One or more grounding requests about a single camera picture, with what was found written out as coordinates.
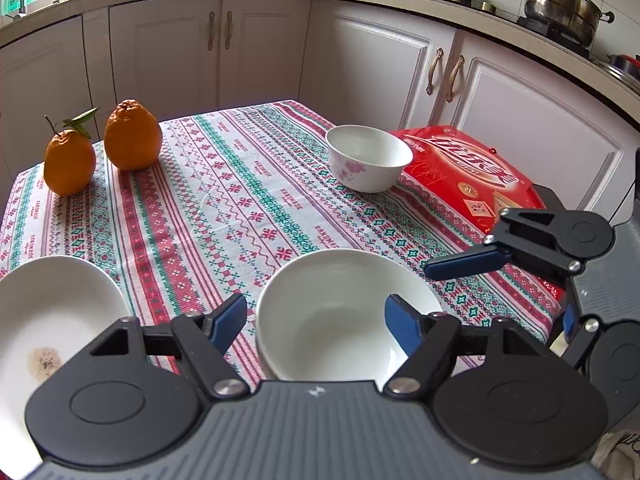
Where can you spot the white kitchen cabinets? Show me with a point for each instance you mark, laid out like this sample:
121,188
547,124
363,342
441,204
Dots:
360,60

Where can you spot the patterned red green tablecloth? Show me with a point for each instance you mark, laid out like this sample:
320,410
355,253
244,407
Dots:
240,195

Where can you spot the large orange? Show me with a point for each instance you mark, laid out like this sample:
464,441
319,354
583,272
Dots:
132,135

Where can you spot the orange with green leaf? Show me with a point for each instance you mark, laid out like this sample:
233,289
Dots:
70,165

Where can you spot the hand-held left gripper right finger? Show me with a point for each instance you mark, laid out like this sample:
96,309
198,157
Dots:
402,325

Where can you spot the white plate with brown stain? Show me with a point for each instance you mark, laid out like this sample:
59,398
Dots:
50,310

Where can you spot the black gas stove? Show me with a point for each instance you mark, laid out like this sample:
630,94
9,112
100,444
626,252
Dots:
550,31

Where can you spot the red gift box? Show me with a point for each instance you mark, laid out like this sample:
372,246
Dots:
465,170

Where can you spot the white fleece jacket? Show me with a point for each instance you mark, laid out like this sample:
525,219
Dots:
625,455

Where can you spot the stainless steel pot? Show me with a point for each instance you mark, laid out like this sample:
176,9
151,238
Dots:
562,7

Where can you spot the red rimmed pot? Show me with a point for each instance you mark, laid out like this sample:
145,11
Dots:
627,70

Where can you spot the white bowl pink flowers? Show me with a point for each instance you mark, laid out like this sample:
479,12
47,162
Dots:
325,320
370,160

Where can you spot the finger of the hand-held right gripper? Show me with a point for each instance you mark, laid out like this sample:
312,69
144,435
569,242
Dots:
465,262
589,332

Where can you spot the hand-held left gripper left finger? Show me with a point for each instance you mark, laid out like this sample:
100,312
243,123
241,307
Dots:
227,322

